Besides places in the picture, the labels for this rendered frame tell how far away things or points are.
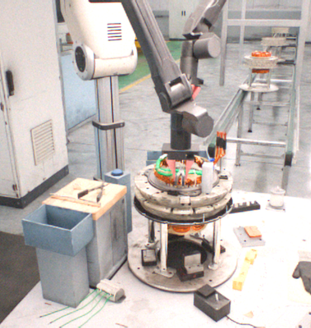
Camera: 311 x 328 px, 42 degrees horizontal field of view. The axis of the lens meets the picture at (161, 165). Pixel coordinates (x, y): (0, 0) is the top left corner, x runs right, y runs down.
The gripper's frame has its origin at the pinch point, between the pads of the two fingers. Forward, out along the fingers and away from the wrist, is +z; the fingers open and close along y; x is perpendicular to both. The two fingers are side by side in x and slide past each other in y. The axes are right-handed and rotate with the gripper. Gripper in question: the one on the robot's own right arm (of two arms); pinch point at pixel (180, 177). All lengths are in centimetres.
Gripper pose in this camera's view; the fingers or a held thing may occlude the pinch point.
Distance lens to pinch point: 115.3
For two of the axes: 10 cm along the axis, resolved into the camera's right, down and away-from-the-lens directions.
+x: 0.8, -3.7, 9.3
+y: 10.0, 0.3, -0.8
